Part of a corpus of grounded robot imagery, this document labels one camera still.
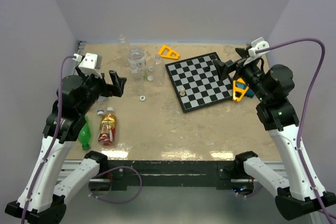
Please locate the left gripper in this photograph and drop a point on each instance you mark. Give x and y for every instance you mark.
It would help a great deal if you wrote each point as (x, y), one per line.
(115, 88)

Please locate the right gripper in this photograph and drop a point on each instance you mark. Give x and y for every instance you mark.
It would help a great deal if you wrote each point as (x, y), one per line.
(223, 69)

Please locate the blue white slim bottle cap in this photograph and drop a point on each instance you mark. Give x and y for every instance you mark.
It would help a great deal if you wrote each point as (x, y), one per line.
(150, 78)

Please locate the grapefruit tea bottle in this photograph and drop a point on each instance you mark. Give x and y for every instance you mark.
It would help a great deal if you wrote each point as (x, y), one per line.
(137, 58)

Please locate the clear Pocari bottle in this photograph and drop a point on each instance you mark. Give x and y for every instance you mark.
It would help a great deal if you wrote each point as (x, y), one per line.
(123, 48)

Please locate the clear slim bottle white cap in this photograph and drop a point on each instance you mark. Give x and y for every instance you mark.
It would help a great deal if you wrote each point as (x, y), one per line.
(158, 70)

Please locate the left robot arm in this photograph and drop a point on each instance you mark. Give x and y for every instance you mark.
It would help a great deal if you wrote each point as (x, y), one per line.
(43, 200)

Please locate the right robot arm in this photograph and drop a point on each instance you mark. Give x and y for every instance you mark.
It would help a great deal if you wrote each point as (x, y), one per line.
(301, 192)

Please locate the red label tea bottle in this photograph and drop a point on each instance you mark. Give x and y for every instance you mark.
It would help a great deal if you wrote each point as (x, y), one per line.
(107, 129)

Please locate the green plastic bottle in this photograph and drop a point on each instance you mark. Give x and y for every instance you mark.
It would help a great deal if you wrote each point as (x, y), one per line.
(84, 136)

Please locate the yellow triangle toy right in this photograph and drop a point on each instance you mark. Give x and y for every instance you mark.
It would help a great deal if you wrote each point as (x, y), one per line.
(238, 94)

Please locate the yellow triangle toy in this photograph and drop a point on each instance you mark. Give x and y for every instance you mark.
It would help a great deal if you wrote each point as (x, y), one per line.
(238, 94)
(168, 53)

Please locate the blue toy blocks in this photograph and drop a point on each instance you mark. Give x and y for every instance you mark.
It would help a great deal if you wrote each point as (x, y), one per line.
(249, 93)

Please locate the chessboard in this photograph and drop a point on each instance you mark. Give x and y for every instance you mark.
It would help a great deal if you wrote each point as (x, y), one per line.
(202, 88)

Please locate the white chess piece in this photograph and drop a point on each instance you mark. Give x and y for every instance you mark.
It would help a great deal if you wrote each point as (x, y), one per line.
(182, 92)

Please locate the yellow triangle toy far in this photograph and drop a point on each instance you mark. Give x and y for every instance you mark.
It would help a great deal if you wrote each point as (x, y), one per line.
(168, 53)

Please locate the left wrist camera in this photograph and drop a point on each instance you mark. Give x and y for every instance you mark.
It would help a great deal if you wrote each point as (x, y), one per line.
(89, 64)

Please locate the black table front rail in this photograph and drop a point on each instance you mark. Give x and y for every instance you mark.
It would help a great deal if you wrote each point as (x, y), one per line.
(217, 174)

